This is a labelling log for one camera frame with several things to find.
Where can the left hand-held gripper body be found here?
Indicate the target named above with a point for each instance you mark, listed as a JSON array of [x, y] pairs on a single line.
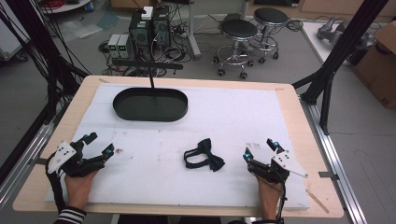
[[70, 161]]

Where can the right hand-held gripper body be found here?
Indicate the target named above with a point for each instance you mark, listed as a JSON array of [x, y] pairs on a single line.
[[274, 169]]

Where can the black bow tie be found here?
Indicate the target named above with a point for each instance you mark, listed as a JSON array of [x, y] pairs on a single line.
[[208, 157]]

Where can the black oval tray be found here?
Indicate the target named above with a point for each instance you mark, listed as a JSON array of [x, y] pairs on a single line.
[[149, 107]]

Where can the person's right hand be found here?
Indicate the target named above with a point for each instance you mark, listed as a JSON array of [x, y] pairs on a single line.
[[269, 196]]

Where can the person's left hand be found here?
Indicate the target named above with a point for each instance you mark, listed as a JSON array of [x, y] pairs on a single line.
[[77, 189]]

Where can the white foam mat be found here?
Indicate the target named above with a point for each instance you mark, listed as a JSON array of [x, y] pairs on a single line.
[[174, 180]]

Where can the small white power supply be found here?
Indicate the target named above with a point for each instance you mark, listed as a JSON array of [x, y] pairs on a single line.
[[113, 46], [124, 46]]

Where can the black computer tower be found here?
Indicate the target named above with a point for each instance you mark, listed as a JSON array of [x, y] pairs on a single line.
[[140, 29], [162, 26]]

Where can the black round stool chrome base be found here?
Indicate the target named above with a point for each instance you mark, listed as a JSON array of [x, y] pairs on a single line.
[[270, 15], [238, 29]]

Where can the brown cardboard box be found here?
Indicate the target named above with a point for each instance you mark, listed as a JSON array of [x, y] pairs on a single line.
[[378, 68]]

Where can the grey desk leg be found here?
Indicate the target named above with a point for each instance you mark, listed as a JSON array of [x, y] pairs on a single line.
[[193, 37]]

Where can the white round table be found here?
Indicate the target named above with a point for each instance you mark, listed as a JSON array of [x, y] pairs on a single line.
[[67, 6]]

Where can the white box on computer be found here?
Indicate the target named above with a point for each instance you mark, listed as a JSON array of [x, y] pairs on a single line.
[[147, 13]]

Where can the aluminium rail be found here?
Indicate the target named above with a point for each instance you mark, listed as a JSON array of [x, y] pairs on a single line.
[[337, 165], [21, 168]]

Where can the black T-shaped camera stand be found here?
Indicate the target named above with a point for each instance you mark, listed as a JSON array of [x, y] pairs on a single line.
[[148, 64]]

